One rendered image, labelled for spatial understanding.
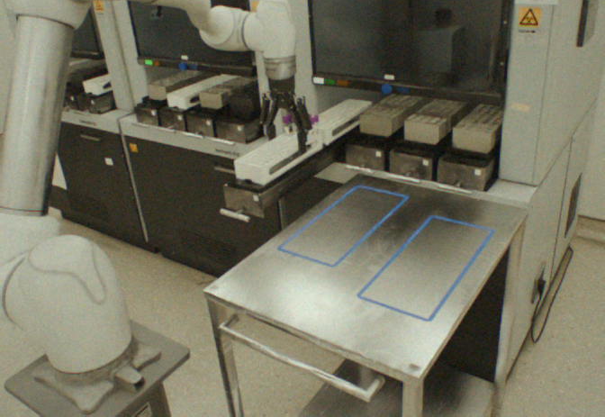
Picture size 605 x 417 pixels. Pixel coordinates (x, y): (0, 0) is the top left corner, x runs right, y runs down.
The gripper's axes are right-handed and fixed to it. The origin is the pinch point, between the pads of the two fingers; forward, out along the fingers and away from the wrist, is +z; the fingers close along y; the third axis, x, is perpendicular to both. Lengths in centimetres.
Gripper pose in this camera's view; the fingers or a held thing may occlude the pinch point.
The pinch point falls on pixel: (287, 143)
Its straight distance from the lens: 162.4
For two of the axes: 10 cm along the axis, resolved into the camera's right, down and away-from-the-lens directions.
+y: 8.2, 2.0, -5.3
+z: 0.7, 8.9, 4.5
